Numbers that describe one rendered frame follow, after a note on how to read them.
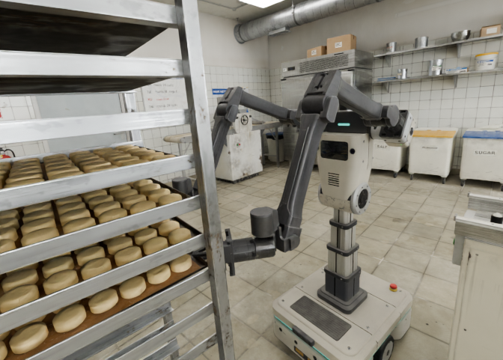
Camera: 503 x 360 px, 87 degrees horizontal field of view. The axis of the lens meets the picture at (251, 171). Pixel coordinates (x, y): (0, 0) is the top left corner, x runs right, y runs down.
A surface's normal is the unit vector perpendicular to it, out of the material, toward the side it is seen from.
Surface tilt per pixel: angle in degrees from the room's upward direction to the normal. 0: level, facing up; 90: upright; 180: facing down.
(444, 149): 92
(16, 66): 90
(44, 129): 90
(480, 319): 90
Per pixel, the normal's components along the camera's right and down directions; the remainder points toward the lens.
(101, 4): 0.63, 0.15
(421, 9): -0.68, 0.22
